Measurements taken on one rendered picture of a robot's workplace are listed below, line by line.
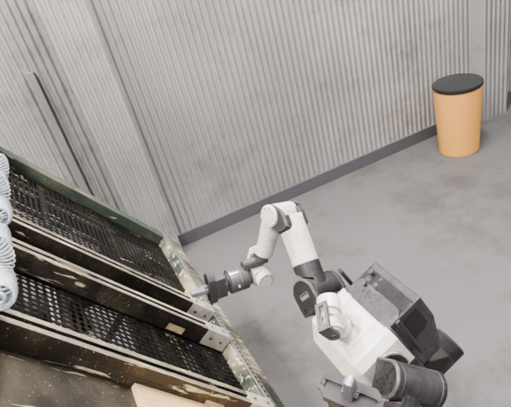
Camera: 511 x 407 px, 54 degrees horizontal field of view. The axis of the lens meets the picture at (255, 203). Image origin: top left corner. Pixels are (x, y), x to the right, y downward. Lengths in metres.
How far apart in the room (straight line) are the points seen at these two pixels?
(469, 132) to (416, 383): 3.67
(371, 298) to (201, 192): 2.95
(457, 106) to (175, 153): 2.41
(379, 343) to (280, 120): 3.13
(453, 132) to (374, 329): 3.51
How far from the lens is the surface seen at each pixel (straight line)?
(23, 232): 1.89
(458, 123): 4.75
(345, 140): 4.72
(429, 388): 1.37
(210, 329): 2.06
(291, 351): 3.27
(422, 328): 1.52
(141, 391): 1.52
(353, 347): 1.44
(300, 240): 1.62
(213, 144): 4.15
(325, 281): 1.64
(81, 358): 1.44
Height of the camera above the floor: 2.42
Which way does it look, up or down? 31 degrees down
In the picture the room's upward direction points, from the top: 16 degrees counter-clockwise
